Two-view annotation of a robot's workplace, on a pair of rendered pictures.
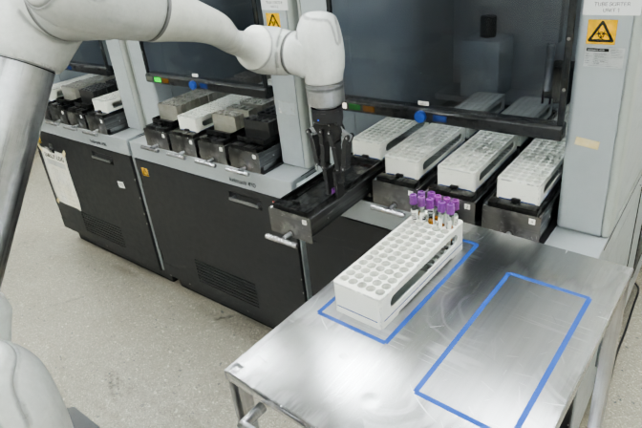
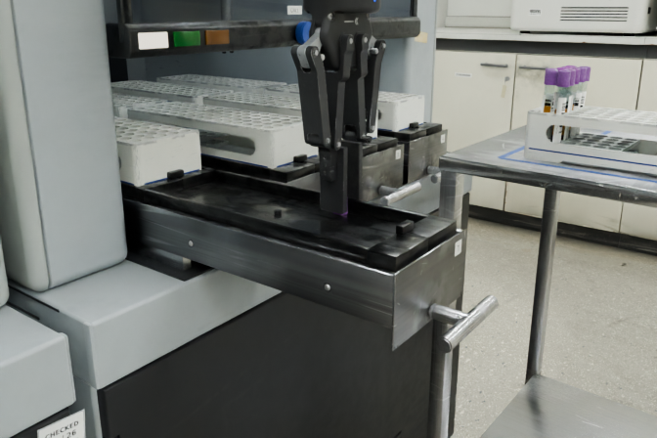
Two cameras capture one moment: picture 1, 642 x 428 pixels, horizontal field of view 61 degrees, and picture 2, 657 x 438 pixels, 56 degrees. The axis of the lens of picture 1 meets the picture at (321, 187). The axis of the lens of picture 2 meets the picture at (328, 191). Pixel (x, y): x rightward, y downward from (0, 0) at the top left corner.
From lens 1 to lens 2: 1.48 m
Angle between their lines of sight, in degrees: 86
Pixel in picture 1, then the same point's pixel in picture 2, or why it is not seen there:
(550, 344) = not seen: outside the picture
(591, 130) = (423, 20)
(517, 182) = (412, 100)
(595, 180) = (425, 80)
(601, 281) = not seen: hidden behind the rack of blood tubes
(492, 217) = (416, 154)
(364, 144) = (168, 147)
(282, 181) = (30, 354)
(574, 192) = not seen: hidden behind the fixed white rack
